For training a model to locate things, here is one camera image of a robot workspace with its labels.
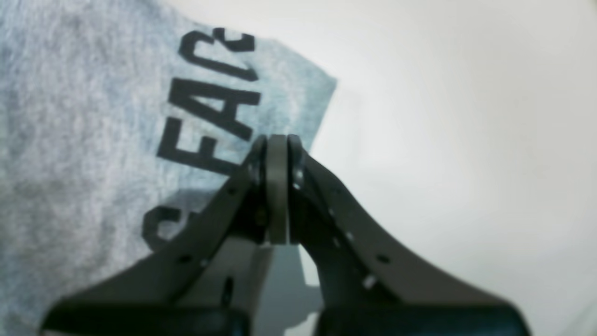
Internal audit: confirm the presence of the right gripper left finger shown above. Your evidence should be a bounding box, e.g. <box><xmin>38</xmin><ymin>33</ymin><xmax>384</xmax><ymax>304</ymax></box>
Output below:
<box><xmin>39</xmin><ymin>136</ymin><xmax>277</xmax><ymax>336</ymax></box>

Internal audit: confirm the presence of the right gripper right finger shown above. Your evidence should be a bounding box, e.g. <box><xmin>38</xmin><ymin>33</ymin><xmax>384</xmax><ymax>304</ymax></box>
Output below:
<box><xmin>281</xmin><ymin>135</ymin><xmax>531</xmax><ymax>336</ymax></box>

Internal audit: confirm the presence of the grey T-shirt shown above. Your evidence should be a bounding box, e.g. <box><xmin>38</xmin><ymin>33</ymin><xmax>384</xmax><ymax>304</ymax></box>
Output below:
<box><xmin>1</xmin><ymin>0</ymin><xmax>337</xmax><ymax>336</ymax></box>

